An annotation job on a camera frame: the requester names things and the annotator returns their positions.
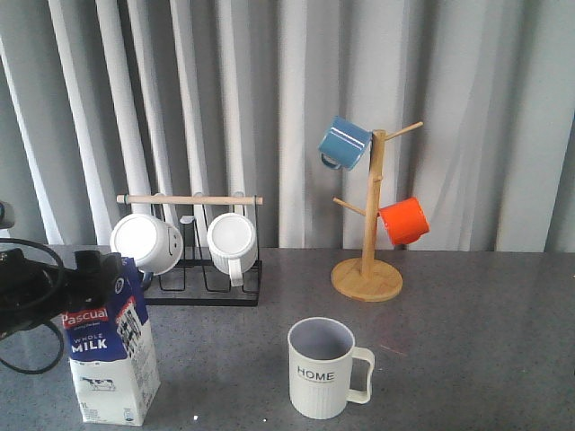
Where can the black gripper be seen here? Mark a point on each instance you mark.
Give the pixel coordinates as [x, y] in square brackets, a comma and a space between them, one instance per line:
[32, 292]

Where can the blue white milk carton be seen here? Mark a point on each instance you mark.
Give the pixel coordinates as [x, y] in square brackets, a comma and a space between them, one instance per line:
[112, 355]

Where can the white HOME mug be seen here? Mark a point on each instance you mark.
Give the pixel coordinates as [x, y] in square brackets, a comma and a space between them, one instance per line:
[321, 352]

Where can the white smiley face mug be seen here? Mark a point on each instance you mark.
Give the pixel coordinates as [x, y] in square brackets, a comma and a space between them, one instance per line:
[154, 245]

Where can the white ribbed mug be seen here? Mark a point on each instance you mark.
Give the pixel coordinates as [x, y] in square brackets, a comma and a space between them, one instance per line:
[232, 245]

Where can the grey pleated curtain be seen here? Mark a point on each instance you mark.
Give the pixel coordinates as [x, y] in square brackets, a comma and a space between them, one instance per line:
[222, 98]

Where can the wooden mug tree stand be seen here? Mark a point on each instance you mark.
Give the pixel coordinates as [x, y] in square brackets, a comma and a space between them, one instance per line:
[366, 278]

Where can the blue enamel mug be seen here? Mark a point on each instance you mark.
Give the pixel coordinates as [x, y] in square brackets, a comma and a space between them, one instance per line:
[343, 144]

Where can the orange enamel mug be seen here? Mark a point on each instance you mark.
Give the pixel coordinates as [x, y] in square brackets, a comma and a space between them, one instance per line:
[404, 221]

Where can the black wire mug rack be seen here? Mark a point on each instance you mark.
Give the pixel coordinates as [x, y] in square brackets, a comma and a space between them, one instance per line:
[195, 280]

